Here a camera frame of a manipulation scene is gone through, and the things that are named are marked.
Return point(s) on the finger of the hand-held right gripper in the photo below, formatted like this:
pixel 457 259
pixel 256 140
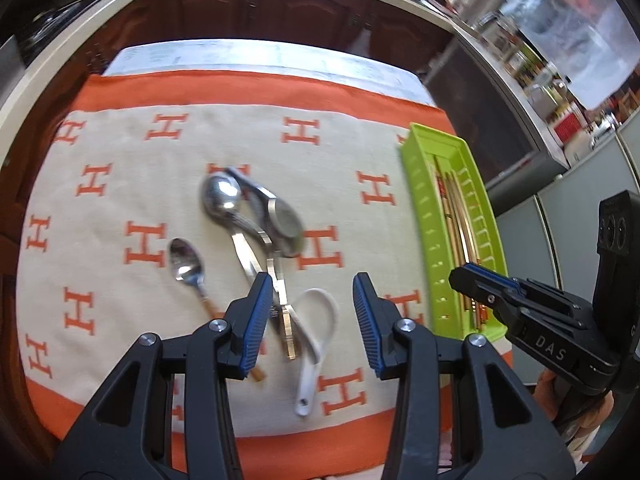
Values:
pixel 475 290
pixel 505 285

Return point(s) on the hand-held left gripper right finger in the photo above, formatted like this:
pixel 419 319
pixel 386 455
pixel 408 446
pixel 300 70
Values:
pixel 367 325

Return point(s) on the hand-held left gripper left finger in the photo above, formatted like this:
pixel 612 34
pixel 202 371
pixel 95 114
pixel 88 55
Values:
pixel 255 320

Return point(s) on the bundle of mixed chopsticks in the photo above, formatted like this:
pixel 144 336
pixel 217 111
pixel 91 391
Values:
pixel 457 220

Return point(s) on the green plastic tray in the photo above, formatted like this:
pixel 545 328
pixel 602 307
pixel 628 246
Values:
pixel 425 200

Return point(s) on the person's right hand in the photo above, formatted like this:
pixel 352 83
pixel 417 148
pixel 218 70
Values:
pixel 546 395

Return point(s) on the white ceramic spoon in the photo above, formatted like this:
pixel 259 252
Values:
pixel 315 347

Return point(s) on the grey cabinet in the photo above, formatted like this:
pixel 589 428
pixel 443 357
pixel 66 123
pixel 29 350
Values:
pixel 550 225

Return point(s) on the steel soup spoon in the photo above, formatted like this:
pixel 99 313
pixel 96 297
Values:
pixel 287 225

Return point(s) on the dark glass cabinet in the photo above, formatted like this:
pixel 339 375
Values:
pixel 490 110

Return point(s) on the orange beige printed blanket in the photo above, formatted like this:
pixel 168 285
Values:
pixel 125 185

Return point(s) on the row of pantry jars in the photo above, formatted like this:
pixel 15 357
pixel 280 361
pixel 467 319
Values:
pixel 550 90

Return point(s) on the translucent plastic sheet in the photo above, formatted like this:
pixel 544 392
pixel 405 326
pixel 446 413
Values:
pixel 575 25

